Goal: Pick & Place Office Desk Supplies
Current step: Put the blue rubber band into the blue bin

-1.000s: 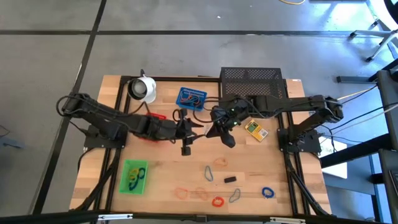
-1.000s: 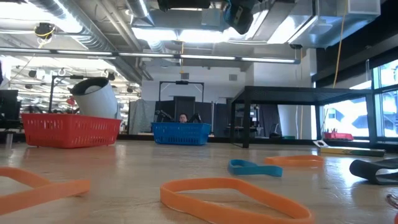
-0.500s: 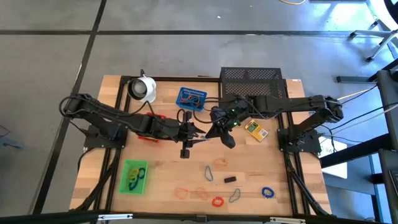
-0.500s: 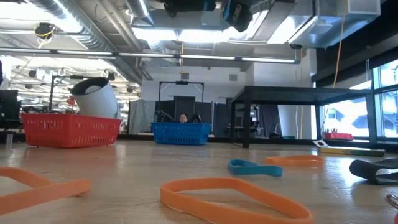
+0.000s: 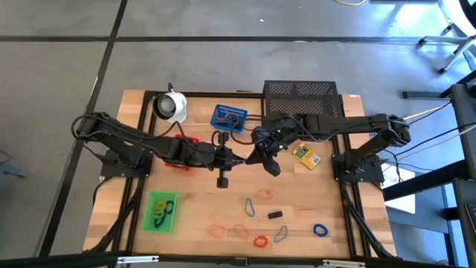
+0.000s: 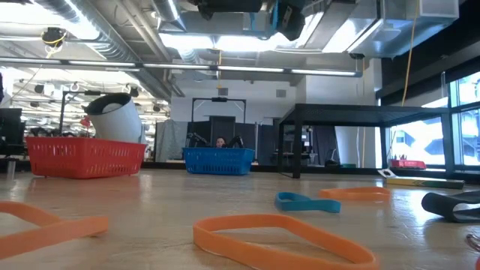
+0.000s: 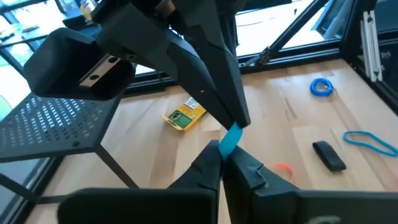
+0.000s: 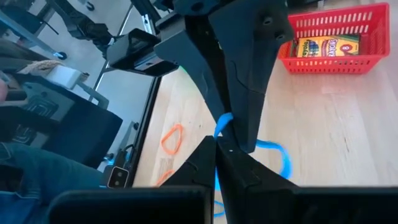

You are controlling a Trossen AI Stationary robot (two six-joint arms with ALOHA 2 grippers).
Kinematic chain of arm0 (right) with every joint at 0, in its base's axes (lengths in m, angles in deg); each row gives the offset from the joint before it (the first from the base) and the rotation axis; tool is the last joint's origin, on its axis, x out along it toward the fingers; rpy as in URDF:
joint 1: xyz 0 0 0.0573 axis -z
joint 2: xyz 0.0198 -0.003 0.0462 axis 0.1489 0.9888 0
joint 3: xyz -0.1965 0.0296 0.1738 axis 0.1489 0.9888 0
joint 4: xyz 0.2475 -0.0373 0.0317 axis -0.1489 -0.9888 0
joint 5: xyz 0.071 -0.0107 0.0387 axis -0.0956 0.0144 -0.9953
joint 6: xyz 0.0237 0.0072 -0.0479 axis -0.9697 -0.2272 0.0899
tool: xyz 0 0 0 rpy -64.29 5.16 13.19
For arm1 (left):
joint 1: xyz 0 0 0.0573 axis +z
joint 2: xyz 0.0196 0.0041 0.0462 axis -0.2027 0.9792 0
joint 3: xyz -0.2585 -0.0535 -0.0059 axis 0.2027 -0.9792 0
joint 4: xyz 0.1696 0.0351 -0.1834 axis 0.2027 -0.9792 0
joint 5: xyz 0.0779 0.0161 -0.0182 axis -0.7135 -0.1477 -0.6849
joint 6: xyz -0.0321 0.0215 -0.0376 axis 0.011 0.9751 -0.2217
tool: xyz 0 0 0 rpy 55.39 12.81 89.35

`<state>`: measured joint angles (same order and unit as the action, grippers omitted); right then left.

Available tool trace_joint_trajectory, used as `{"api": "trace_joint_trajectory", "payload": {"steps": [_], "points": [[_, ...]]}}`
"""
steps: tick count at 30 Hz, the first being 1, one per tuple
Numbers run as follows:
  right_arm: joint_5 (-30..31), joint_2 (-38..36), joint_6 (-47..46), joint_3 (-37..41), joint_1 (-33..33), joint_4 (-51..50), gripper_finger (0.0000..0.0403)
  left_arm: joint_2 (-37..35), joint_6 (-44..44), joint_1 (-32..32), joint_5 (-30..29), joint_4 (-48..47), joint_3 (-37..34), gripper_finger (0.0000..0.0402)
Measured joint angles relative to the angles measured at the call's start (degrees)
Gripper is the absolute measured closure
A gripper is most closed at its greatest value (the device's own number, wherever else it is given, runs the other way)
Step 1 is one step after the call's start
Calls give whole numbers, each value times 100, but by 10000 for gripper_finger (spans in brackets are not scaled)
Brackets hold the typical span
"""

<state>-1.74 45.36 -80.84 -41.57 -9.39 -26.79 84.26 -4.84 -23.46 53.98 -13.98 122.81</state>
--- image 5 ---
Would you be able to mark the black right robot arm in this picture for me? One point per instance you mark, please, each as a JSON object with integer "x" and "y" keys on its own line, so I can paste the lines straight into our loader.
{"x": 342, "y": 123}

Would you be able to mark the white printed box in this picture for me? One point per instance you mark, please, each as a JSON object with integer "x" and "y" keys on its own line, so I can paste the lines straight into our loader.
{"x": 401, "y": 203}

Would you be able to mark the yellow green crayon box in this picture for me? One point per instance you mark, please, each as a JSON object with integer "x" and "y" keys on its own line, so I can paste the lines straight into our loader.
{"x": 306, "y": 156}

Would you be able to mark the black mesh metal shelf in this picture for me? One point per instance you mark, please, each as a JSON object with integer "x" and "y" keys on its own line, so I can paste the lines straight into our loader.
{"x": 301, "y": 97}

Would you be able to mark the black crossbeam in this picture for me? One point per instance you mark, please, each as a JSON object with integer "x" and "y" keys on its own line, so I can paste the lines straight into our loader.
{"x": 74, "y": 260}

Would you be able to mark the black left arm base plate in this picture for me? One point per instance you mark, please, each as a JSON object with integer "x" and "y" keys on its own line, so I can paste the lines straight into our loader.
{"x": 115, "y": 173}

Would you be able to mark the blue spiral wrist coil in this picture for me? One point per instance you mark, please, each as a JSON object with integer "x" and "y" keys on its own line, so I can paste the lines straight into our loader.
{"x": 156, "y": 222}
{"x": 315, "y": 231}
{"x": 172, "y": 207}

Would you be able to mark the black office chair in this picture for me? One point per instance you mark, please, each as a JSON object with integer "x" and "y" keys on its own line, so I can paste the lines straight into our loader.
{"x": 469, "y": 7}

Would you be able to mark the green plastic basket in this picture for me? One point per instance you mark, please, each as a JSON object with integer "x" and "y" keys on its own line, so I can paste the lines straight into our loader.
{"x": 148, "y": 223}

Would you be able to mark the red spiral wrist coil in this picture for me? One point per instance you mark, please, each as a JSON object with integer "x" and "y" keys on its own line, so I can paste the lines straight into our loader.
{"x": 255, "y": 242}

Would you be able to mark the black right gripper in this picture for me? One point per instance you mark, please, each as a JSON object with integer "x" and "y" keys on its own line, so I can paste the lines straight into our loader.
{"x": 275, "y": 137}

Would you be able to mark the red plastic basket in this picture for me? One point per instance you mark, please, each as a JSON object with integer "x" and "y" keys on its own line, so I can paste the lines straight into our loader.
{"x": 189, "y": 138}

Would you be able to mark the white office table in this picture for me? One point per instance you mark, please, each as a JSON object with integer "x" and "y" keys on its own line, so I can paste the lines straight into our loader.
{"x": 444, "y": 38}

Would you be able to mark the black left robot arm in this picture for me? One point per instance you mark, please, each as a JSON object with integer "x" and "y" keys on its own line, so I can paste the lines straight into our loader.
{"x": 141, "y": 139}

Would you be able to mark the dark grey desk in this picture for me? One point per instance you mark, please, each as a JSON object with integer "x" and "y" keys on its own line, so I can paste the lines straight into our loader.
{"x": 465, "y": 130}
{"x": 463, "y": 242}

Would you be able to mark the black desk foot bar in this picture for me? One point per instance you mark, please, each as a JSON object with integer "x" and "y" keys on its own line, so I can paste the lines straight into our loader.
{"x": 420, "y": 95}

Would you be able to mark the blue plastic basket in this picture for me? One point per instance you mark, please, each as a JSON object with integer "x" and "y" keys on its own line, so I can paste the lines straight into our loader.
{"x": 241, "y": 109}

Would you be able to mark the grey floor object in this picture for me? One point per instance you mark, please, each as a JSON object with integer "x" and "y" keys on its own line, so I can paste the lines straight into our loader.
{"x": 15, "y": 172}

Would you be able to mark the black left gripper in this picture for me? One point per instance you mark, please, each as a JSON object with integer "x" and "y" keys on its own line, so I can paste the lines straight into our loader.
{"x": 221, "y": 158}

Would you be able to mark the white round desk lamp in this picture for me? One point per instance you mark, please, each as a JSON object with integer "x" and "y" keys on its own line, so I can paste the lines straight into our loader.
{"x": 175, "y": 108}

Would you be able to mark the green spiral wrist coil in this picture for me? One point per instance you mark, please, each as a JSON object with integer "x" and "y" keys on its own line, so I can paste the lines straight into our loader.
{"x": 158, "y": 215}

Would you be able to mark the silver metal bracket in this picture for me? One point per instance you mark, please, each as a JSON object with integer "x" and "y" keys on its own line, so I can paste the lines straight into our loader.
{"x": 137, "y": 259}
{"x": 344, "y": 263}

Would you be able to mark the black binder clip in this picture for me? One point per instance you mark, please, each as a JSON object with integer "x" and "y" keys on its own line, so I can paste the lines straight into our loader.
{"x": 275, "y": 214}

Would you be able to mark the blue rubber band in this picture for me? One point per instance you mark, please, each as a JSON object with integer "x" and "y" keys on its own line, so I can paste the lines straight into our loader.
{"x": 246, "y": 206}
{"x": 285, "y": 231}

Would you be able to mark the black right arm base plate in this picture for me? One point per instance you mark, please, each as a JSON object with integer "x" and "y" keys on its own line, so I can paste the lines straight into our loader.
{"x": 372, "y": 176}

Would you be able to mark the black floor beam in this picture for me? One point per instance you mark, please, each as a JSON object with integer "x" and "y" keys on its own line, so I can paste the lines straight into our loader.
{"x": 427, "y": 180}

